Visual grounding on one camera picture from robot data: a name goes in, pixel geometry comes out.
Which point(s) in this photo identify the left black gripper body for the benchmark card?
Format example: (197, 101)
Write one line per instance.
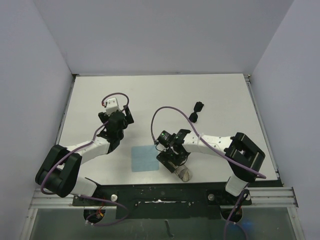
(121, 134)

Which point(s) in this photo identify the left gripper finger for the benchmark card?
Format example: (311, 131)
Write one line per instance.
(128, 115)
(102, 117)

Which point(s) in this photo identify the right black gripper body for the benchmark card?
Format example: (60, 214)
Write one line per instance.
(178, 159)

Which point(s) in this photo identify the patterned glasses case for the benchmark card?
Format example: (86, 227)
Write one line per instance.
(182, 172)

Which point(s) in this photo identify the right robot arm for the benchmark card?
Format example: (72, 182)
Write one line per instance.
(245, 158)

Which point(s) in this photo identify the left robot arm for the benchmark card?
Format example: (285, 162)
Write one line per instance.
(59, 172)

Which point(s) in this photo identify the black sunglasses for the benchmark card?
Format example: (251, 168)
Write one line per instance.
(197, 109)

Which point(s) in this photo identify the blue cleaning cloth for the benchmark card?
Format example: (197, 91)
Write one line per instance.
(143, 159)

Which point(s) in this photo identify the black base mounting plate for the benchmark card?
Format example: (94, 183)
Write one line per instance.
(162, 201)

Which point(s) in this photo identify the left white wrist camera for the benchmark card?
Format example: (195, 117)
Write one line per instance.
(111, 105)

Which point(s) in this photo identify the aluminium frame rail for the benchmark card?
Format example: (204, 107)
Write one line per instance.
(260, 197)

